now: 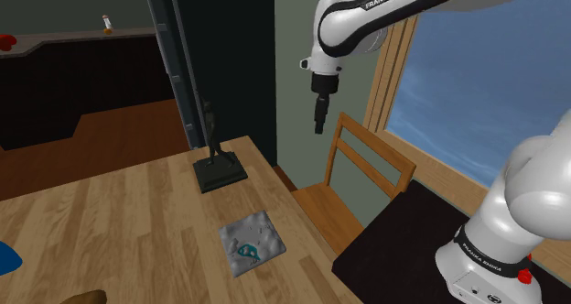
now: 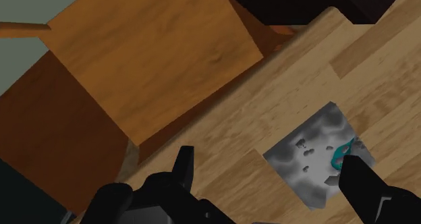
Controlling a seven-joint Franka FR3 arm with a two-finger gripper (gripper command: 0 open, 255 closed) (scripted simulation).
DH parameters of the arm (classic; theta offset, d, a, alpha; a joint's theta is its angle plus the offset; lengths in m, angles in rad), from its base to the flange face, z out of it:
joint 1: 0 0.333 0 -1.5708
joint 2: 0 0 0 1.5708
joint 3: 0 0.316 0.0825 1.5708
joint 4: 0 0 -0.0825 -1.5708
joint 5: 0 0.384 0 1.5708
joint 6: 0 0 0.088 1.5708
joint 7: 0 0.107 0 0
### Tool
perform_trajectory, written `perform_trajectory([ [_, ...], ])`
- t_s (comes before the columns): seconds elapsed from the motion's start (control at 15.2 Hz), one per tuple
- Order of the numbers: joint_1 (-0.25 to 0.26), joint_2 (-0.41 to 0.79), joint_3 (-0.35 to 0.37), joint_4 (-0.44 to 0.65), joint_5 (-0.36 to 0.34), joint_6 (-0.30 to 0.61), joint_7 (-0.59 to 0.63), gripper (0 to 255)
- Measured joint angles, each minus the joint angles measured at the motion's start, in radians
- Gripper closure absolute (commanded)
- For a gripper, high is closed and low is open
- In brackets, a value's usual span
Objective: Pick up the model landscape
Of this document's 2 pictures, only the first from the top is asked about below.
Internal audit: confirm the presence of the wooden framed window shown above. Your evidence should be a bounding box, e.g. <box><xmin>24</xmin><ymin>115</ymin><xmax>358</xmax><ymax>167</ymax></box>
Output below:
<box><xmin>362</xmin><ymin>0</ymin><xmax>571</xmax><ymax>274</ymax></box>

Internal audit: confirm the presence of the blue rounded object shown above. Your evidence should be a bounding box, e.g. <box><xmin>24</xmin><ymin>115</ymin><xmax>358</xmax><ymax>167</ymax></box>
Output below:
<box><xmin>0</xmin><ymin>240</ymin><xmax>24</xmax><ymax>277</ymax></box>

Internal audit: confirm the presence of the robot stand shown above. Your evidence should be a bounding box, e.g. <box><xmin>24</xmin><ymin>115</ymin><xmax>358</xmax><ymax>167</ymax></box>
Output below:
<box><xmin>331</xmin><ymin>179</ymin><xmax>571</xmax><ymax>304</ymax></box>

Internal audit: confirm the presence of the dark kitchen counter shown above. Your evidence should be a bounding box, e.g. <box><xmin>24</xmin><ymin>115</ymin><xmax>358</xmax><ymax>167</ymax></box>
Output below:
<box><xmin>0</xmin><ymin>14</ymin><xmax>177</xmax><ymax>153</ymax></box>

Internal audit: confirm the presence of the dark door with grey frame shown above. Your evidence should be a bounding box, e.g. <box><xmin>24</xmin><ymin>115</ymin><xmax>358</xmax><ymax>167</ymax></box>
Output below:
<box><xmin>143</xmin><ymin>0</ymin><xmax>278</xmax><ymax>168</ymax></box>

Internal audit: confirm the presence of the brown rounded object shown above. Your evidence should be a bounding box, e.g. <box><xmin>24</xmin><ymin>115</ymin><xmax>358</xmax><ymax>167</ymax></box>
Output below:
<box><xmin>59</xmin><ymin>288</ymin><xmax>109</xmax><ymax>304</ymax></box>

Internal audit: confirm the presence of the wooden table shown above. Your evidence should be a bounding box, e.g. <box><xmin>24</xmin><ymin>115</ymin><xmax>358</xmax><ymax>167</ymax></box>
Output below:
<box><xmin>0</xmin><ymin>135</ymin><xmax>365</xmax><ymax>304</ymax></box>

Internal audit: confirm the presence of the grey square cloth teal print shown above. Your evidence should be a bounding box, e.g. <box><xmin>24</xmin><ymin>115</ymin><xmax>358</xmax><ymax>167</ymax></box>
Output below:
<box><xmin>217</xmin><ymin>209</ymin><xmax>287</xmax><ymax>278</ymax></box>

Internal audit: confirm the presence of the wooden chair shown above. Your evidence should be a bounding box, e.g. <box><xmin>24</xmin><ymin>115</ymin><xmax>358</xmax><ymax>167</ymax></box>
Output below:
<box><xmin>290</xmin><ymin>111</ymin><xmax>417</xmax><ymax>256</ymax></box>

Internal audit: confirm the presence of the black figure on base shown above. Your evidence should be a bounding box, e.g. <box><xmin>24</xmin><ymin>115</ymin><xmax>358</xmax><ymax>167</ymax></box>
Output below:
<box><xmin>191</xmin><ymin>87</ymin><xmax>249</xmax><ymax>194</ymax></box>

